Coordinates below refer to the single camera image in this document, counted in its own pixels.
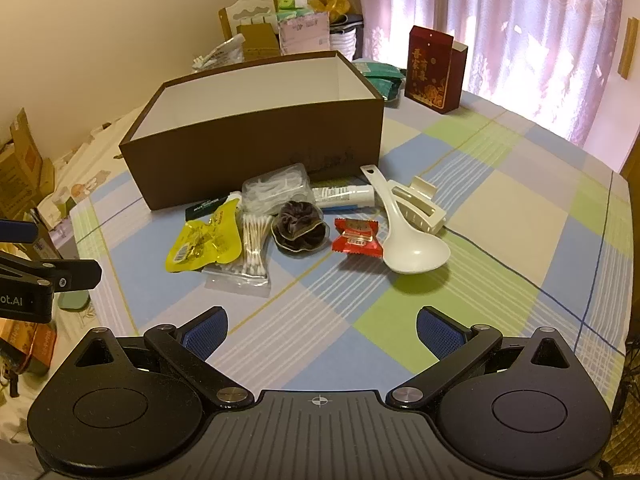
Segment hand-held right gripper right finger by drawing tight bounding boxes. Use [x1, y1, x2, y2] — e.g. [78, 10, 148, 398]
[388, 305, 582, 411]

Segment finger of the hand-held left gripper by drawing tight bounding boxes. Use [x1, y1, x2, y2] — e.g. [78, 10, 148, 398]
[0, 220, 40, 245]
[0, 254, 103, 292]

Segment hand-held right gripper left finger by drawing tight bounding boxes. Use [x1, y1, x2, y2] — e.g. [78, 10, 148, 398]
[74, 306, 253, 411]

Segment white rice spoon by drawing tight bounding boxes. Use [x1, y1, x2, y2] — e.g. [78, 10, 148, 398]
[360, 164, 452, 275]

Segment yellow snack packet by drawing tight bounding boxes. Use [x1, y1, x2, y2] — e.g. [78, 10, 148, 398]
[166, 206, 243, 273]

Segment bag of cotton swabs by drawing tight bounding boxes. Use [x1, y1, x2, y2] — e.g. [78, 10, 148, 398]
[202, 212, 273, 297]

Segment cream hair claw clip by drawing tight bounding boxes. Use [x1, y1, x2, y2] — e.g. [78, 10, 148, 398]
[390, 177, 447, 235]

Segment dark green tube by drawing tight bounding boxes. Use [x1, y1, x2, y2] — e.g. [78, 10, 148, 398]
[184, 199, 233, 222]

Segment red candy packet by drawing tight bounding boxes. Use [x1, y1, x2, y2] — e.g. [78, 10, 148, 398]
[332, 217, 385, 257]

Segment dark brown scrunchie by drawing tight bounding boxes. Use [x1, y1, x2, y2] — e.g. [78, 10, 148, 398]
[271, 201, 328, 253]

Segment small white bottle green label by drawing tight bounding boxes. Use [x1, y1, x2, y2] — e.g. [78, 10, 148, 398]
[311, 184, 376, 209]

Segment brown cardboard box white inside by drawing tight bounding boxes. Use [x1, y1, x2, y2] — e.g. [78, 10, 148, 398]
[119, 50, 385, 212]

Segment mint green object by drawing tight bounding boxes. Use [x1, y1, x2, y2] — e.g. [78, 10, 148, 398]
[56, 290, 91, 312]

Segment white green carton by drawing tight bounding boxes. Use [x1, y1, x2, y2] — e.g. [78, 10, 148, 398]
[37, 192, 76, 241]

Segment orange gift box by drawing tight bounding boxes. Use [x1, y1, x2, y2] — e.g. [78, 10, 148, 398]
[0, 321, 57, 375]

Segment open cardboard carton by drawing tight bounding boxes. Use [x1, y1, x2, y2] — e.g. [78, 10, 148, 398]
[0, 107, 56, 216]

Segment cream bear print cloth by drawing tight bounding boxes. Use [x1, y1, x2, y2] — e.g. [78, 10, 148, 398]
[52, 110, 151, 221]

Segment wicker chair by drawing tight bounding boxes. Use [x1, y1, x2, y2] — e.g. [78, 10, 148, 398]
[600, 335, 640, 480]

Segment dark green foil packet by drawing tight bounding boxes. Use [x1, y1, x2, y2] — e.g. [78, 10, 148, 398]
[354, 58, 401, 81]
[365, 72, 407, 104]

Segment wooden door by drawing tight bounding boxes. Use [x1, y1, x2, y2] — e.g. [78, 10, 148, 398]
[620, 125, 640, 181]

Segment red gift box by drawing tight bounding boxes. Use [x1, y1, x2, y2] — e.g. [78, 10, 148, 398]
[404, 25, 470, 112]

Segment silver printed plastic bag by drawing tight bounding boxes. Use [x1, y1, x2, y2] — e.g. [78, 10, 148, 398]
[191, 32, 246, 68]

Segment brown cardboard carton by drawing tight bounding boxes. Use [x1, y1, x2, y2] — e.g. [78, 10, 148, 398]
[236, 22, 281, 63]

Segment stack of white paper bowls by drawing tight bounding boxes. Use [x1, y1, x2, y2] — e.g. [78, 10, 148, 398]
[327, 27, 357, 58]

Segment pink printed paper bag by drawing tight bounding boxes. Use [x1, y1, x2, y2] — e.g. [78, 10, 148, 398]
[277, 15, 330, 56]

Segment white carved wooden rack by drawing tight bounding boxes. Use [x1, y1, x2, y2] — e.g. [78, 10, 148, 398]
[218, 0, 277, 36]

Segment pink curtain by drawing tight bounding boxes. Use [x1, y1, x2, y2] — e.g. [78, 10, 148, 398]
[306, 0, 626, 146]

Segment yellow plastic bag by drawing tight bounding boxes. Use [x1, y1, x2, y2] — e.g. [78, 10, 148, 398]
[312, 0, 351, 16]

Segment wooden wall strip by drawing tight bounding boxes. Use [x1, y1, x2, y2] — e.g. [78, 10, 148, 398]
[619, 17, 637, 80]

